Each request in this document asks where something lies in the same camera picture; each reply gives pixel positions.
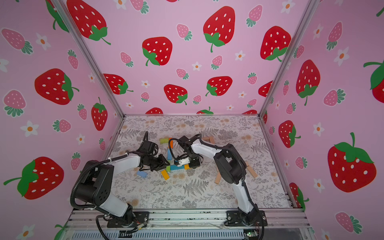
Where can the light blue wooden block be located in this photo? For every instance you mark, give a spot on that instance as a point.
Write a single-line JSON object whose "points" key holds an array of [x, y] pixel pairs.
{"points": [[169, 156]]}

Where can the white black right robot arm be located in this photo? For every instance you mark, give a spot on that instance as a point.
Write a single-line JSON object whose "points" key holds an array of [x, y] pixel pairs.
{"points": [[232, 169]]}

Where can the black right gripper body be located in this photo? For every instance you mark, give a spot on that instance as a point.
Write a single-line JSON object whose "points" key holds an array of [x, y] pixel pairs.
{"points": [[191, 161]]}

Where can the teal wooden block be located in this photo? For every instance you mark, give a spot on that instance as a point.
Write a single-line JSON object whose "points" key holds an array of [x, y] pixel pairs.
{"points": [[175, 168]]}

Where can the aluminium corner post right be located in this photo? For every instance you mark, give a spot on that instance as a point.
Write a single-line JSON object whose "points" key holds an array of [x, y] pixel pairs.
{"points": [[302, 26]]}

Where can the aluminium corner post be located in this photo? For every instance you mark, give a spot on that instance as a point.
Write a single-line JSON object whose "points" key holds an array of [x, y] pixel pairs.
{"points": [[302, 26], [78, 38]]}

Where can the natural wooden block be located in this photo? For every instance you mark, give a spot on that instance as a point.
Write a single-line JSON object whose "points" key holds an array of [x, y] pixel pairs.
{"points": [[206, 139], [212, 141], [218, 178], [252, 172]]}

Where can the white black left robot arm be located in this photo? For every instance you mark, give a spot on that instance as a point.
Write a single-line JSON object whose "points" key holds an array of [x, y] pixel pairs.
{"points": [[93, 187]]}

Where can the aluminium corner post left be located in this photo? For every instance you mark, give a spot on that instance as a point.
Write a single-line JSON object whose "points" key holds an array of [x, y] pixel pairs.
{"points": [[78, 38]]}

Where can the long yellow wooden block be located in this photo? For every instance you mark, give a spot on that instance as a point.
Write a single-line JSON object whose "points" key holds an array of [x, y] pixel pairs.
{"points": [[165, 174]]}

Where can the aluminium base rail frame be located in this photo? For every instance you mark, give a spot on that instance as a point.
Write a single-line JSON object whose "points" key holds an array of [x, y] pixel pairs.
{"points": [[190, 224]]}

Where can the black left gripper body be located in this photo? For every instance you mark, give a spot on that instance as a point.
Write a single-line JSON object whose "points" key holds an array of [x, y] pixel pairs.
{"points": [[156, 163]]}

